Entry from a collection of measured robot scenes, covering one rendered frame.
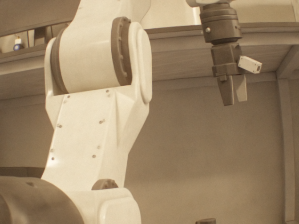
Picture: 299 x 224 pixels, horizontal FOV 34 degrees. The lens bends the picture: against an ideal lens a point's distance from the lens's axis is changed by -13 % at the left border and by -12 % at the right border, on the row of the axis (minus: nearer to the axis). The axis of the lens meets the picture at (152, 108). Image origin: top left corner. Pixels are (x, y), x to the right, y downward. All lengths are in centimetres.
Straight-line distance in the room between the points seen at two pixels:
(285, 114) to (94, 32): 139
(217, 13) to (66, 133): 43
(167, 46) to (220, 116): 83
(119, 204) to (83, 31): 37
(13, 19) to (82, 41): 108
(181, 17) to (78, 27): 63
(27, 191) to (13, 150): 189
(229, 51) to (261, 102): 123
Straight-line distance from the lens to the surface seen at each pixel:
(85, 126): 89
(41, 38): 202
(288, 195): 223
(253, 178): 231
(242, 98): 121
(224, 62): 112
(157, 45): 154
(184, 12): 158
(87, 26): 99
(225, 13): 113
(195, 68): 205
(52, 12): 197
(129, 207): 79
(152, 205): 232
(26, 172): 189
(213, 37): 112
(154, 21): 158
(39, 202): 58
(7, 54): 159
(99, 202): 69
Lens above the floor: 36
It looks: 7 degrees up
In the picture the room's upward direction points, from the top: 5 degrees counter-clockwise
